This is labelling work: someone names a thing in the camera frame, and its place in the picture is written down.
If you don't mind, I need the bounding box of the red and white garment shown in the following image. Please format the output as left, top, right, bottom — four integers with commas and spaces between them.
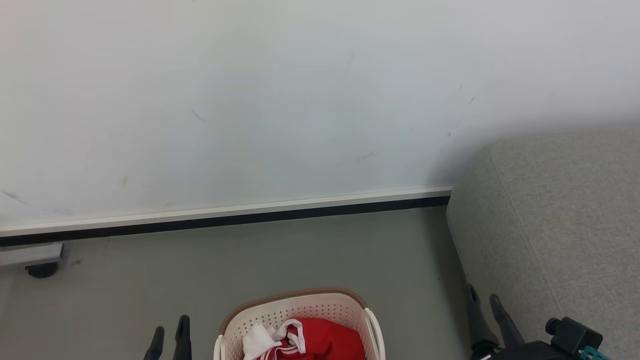
243, 317, 366, 360

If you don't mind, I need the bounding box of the light grey fabric sofa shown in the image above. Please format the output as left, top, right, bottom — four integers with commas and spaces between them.
446, 127, 640, 360

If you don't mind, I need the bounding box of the black caster wheel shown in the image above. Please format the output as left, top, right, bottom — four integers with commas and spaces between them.
26, 262, 59, 279

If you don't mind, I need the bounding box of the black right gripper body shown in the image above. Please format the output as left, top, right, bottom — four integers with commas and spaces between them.
470, 340, 568, 360

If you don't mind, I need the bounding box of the white perforated laundry basket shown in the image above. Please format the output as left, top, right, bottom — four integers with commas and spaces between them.
214, 288, 386, 360

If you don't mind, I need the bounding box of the white and black baseboard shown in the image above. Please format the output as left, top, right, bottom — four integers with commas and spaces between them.
0, 186, 453, 248

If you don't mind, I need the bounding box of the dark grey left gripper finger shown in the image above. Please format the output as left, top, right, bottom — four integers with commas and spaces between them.
144, 326, 165, 360
173, 315, 193, 360

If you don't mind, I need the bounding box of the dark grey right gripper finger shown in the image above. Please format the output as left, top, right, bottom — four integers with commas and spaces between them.
467, 284, 501, 351
489, 294, 526, 348

